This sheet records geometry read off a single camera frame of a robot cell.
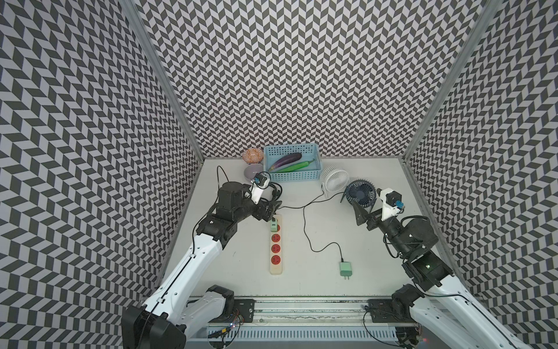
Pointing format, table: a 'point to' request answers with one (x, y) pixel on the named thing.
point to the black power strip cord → (276, 194)
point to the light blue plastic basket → (293, 162)
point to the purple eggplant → (289, 158)
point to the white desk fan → (333, 180)
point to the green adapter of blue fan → (346, 270)
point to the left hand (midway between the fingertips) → (266, 196)
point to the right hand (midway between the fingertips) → (364, 198)
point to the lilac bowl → (252, 169)
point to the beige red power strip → (276, 248)
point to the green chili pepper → (296, 166)
